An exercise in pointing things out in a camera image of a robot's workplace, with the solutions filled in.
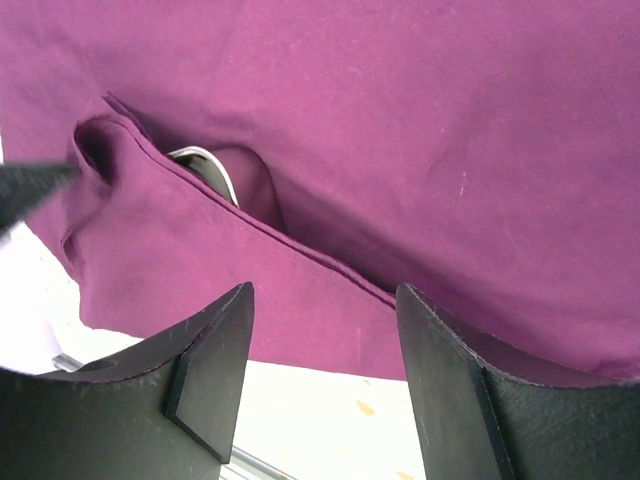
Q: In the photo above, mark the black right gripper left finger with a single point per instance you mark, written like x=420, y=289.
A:
x=164, y=408

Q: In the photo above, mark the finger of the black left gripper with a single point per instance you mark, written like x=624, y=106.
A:
x=25, y=187

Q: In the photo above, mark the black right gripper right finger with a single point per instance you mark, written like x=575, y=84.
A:
x=484, y=409

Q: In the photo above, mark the stainless steel tray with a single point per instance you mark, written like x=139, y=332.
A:
x=208, y=168

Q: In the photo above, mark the purple cloth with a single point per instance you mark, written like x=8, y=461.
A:
x=485, y=152

